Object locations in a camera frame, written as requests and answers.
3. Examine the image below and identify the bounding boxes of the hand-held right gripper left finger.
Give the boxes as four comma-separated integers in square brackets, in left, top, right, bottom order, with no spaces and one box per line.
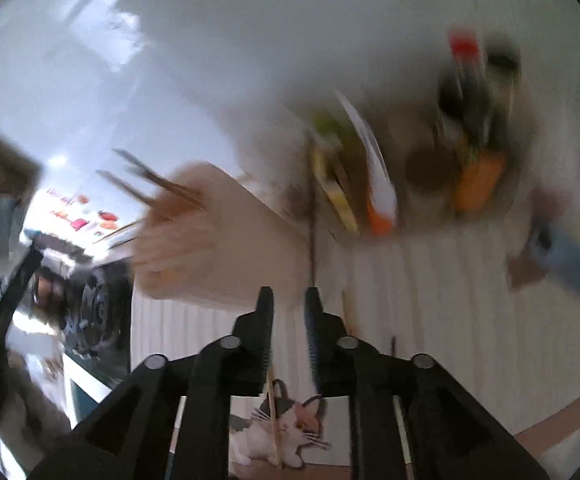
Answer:
[27,286,275,480]

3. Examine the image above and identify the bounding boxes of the beige round chopstick holder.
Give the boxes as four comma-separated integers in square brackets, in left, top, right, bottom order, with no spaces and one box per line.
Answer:
[130,160,317,312]

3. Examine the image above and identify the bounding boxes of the white and orange packet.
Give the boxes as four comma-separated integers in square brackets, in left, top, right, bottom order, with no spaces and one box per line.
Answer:
[336,91,401,237]

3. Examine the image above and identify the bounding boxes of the brown lid jar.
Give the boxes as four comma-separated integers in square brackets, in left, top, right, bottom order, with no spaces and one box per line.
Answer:
[404,146,465,195]

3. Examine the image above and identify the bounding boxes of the yellow green box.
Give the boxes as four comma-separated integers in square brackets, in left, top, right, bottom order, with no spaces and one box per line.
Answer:
[311,127,361,235]

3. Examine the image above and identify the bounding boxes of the colourful wall stickers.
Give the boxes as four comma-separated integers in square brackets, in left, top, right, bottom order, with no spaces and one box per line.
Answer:
[44,187,121,235]

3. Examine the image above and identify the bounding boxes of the black cap orange label bottle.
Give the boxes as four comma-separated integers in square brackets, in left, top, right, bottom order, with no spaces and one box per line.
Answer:
[452,45,523,213]

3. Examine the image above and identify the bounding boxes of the black gas stove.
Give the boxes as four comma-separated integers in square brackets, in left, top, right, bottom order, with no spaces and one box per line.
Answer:
[34,260,136,378]

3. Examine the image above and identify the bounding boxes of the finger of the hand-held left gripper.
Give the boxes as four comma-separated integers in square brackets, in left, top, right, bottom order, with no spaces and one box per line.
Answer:
[0,246,45,426]

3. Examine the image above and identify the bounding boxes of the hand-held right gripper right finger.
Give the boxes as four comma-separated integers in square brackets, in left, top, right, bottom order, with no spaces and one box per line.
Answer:
[304,286,551,480]

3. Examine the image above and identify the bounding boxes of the clear plastic bag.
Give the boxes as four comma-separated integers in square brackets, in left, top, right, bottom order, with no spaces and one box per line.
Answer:
[517,105,580,243]

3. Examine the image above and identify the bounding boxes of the small brown square coaster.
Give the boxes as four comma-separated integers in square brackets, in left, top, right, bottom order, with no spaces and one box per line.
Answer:
[506,254,547,290]

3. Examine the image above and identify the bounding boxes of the red cap dark sauce bottle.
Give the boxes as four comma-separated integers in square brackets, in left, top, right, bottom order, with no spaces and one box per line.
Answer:
[437,32,488,133]

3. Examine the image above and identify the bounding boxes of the blue smartphone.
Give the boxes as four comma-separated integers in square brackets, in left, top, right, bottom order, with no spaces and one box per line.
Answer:
[529,220,580,297]

